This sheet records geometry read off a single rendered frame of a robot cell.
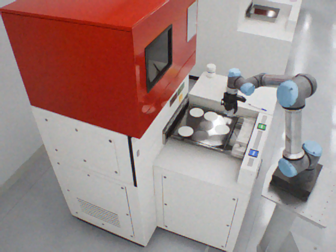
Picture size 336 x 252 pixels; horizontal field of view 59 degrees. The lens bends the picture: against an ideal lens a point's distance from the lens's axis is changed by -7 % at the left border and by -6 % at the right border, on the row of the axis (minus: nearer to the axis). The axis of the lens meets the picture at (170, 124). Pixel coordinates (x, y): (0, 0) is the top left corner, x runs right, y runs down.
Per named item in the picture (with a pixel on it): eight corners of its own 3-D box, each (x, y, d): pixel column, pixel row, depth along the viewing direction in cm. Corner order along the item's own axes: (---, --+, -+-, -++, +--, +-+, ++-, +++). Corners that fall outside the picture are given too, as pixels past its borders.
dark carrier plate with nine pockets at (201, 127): (173, 135, 209) (173, 134, 209) (191, 105, 233) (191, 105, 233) (223, 149, 199) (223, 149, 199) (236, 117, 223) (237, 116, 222)
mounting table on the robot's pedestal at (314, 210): (338, 189, 198) (345, 176, 189) (318, 239, 171) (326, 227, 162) (278, 161, 218) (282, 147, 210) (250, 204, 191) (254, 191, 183)
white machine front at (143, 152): (134, 186, 187) (127, 137, 160) (184, 108, 243) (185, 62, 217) (138, 188, 186) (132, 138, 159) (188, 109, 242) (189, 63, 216)
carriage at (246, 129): (230, 155, 201) (231, 152, 199) (243, 121, 226) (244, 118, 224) (242, 159, 198) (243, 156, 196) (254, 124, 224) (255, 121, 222)
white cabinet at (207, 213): (156, 231, 253) (152, 165, 200) (197, 153, 320) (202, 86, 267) (232, 258, 234) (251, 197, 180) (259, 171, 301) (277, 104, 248)
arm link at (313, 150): (321, 164, 173) (329, 147, 164) (305, 173, 168) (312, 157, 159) (306, 150, 181) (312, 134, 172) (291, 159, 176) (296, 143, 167)
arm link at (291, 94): (310, 171, 166) (313, 77, 142) (291, 183, 161) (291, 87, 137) (294, 162, 176) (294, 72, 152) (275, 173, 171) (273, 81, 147)
